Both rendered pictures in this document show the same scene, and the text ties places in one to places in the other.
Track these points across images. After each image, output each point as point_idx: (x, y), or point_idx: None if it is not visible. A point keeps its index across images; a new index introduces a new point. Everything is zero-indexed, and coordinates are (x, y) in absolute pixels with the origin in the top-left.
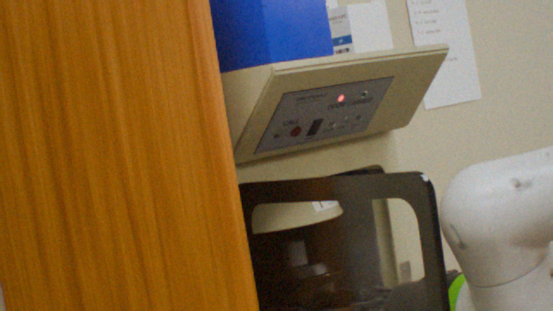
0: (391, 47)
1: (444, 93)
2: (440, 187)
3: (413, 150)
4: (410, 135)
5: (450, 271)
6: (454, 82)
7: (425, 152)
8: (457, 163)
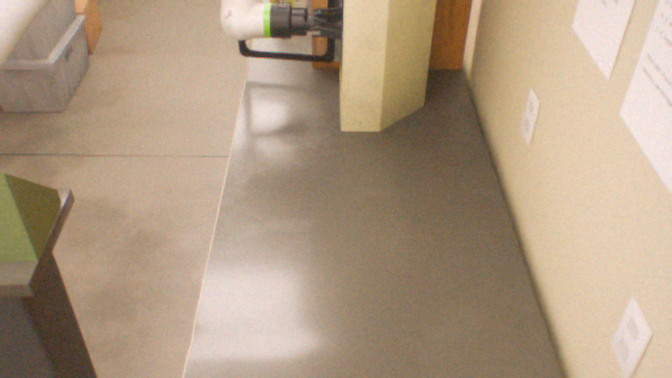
0: (627, 17)
1: (641, 127)
2: (596, 196)
3: (597, 133)
4: (601, 117)
5: (279, 5)
6: (657, 132)
7: (602, 150)
8: (617, 207)
